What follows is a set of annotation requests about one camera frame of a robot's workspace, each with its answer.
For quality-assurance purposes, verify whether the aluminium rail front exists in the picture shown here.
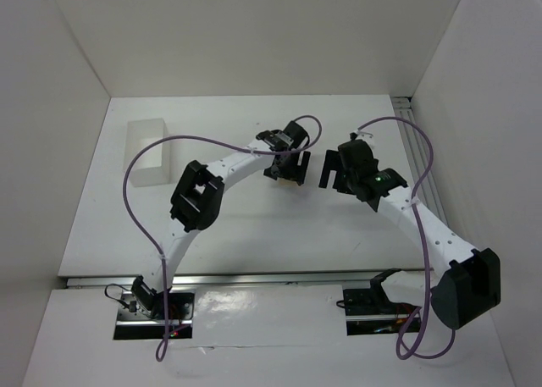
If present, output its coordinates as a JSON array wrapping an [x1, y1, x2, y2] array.
[[63, 268, 429, 290]]

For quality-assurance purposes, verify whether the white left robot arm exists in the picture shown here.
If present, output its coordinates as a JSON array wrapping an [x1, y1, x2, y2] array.
[[123, 119, 313, 318]]

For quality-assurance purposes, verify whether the natural wood block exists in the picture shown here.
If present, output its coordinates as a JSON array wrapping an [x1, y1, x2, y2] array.
[[278, 180, 297, 187]]

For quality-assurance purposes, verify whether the white perforated box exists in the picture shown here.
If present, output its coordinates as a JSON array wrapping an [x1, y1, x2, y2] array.
[[124, 119, 171, 187]]

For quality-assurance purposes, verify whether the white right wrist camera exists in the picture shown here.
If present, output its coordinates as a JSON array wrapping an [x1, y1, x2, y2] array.
[[349, 130, 375, 149]]

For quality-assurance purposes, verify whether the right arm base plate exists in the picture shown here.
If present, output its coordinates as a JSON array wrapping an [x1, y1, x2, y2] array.
[[335, 289, 416, 336]]

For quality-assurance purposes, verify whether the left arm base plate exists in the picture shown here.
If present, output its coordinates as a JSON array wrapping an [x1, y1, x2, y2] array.
[[113, 291, 195, 340]]

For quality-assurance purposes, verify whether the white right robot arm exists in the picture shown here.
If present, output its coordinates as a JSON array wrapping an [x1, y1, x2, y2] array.
[[319, 140, 501, 330]]

